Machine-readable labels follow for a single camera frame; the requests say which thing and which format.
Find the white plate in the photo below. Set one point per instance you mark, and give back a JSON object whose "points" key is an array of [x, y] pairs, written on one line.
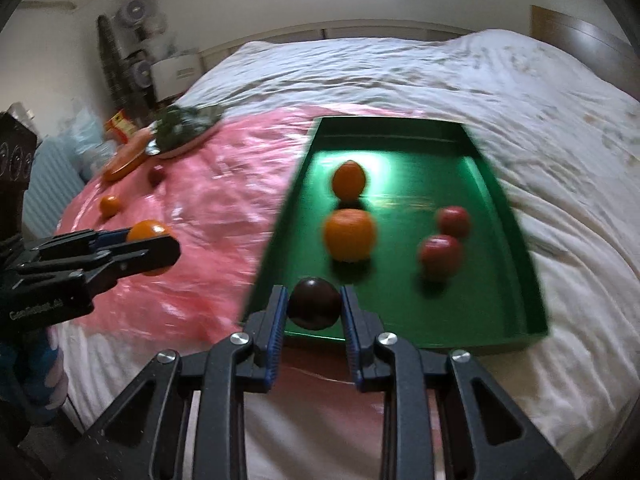
{"points": [[175, 151]]}

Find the orange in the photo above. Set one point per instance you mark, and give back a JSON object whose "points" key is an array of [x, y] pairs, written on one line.
{"points": [[147, 230], [349, 235], [348, 178], [110, 205]]}

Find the white printed box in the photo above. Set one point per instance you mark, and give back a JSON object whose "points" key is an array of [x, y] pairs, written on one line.
{"points": [[172, 72]]}

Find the light blue ribbed suitcase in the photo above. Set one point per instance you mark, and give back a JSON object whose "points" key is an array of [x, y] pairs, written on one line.
{"points": [[50, 175]]}

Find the green rectangular tray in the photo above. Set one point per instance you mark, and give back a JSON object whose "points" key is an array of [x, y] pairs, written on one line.
{"points": [[415, 160]]}

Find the dark purple plum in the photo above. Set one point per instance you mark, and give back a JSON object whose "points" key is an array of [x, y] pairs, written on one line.
{"points": [[315, 305]]}

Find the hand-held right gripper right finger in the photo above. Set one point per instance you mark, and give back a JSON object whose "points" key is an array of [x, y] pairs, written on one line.
{"points": [[350, 340]]}

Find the plaid scarf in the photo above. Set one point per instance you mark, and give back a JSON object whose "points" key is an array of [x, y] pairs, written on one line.
{"points": [[107, 60]]}

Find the red apple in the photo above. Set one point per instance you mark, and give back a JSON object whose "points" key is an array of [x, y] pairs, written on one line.
{"points": [[453, 221], [156, 174], [440, 256]]}

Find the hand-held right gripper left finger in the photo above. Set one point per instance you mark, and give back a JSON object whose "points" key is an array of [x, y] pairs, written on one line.
{"points": [[276, 340]]}

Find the cream bed headboard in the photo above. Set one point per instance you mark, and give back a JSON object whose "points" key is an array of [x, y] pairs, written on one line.
{"points": [[350, 30]]}

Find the green leafy vegetable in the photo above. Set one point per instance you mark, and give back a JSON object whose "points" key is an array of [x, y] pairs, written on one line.
{"points": [[185, 120]]}

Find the yellow red package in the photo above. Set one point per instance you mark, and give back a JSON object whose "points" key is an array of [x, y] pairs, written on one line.
{"points": [[120, 125]]}

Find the pink plastic sheet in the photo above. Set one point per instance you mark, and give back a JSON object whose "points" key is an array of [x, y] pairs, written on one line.
{"points": [[215, 210]]}

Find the carrot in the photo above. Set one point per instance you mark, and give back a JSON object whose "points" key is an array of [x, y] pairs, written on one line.
{"points": [[134, 146]]}

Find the brown wooden furniture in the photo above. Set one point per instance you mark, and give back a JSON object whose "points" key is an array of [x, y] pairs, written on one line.
{"points": [[575, 30]]}

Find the orange plate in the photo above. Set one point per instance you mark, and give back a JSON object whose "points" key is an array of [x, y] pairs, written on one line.
{"points": [[120, 168]]}

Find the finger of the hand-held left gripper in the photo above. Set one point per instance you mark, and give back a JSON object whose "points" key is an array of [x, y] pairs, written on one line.
{"points": [[150, 255], [112, 237]]}

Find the pale blue plastic bag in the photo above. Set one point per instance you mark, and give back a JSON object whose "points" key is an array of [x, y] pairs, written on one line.
{"points": [[85, 130]]}

